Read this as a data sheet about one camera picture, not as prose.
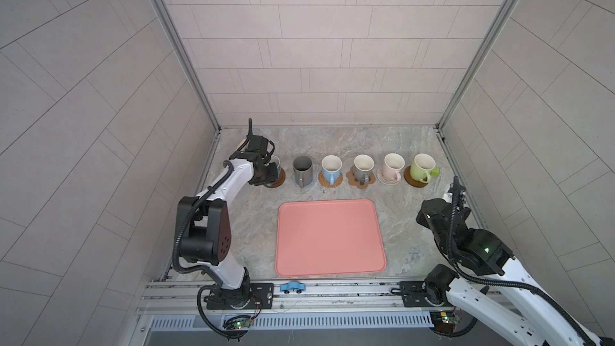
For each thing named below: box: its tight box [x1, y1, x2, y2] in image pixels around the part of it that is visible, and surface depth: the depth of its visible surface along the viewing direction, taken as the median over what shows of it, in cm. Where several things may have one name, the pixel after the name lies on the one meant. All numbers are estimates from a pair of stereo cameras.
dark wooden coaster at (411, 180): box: [403, 164, 429, 189], surface depth 98 cm
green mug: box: [410, 152, 436, 185], surface depth 93 cm
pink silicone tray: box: [275, 199, 387, 278], surface depth 82 cm
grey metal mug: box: [293, 155, 314, 189], surface depth 91 cm
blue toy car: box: [280, 281, 307, 294], surface depth 73 cm
